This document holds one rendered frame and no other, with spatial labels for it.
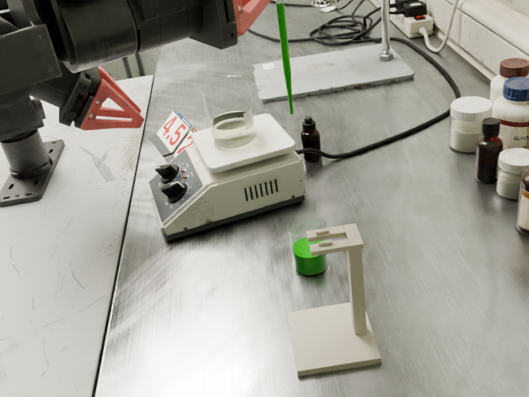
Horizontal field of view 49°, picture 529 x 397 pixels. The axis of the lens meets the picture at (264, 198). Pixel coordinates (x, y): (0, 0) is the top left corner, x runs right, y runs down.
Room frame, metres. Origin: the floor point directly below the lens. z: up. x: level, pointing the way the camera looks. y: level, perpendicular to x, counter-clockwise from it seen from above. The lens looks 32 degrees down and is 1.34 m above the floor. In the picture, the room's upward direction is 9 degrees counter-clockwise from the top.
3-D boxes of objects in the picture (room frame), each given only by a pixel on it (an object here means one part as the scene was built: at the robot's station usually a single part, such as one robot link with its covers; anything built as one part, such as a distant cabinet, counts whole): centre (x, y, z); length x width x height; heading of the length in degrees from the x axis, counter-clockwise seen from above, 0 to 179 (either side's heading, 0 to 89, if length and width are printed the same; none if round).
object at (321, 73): (1.12, -0.17, 0.91); 0.30 x 0.20 x 0.01; 91
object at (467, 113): (0.74, -0.31, 0.93); 0.06 x 0.06 x 0.07
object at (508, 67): (0.77, -0.38, 0.95); 0.06 x 0.06 x 0.11
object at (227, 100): (0.71, 0.03, 1.03); 0.07 x 0.06 x 0.08; 93
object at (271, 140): (0.71, 0.02, 0.98); 0.12 x 0.12 x 0.01; 13
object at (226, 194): (0.70, 0.04, 0.94); 0.22 x 0.13 x 0.08; 103
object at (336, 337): (0.41, -0.04, 0.96); 0.08 x 0.08 x 0.13; 0
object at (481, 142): (0.65, -0.30, 0.94); 0.03 x 0.03 x 0.08
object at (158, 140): (0.92, 0.14, 0.92); 0.09 x 0.06 x 0.04; 20
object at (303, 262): (0.53, -0.04, 0.93); 0.04 x 0.04 x 0.06
